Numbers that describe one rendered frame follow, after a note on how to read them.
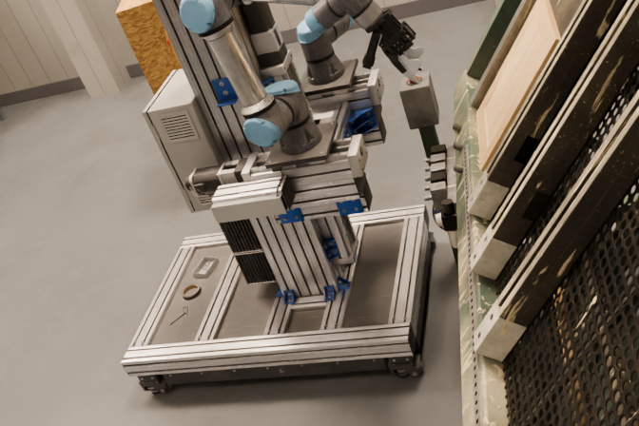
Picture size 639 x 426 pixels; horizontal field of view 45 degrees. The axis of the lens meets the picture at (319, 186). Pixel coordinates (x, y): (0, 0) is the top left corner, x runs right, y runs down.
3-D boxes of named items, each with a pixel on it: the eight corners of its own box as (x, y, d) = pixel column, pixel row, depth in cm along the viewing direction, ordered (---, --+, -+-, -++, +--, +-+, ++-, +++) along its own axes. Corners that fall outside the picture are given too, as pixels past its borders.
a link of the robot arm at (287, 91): (314, 107, 262) (301, 72, 255) (298, 128, 253) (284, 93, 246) (284, 109, 268) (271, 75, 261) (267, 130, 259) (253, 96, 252)
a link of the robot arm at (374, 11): (351, 23, 208) (355, 10, 215) (362, 35, 209) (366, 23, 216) (371, 6, 204) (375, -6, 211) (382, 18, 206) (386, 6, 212)
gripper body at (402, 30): (416, 47, 208) (385, 14, 205) (392, 65, 213) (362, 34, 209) (417, 34, 215) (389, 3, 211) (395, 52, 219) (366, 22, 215)
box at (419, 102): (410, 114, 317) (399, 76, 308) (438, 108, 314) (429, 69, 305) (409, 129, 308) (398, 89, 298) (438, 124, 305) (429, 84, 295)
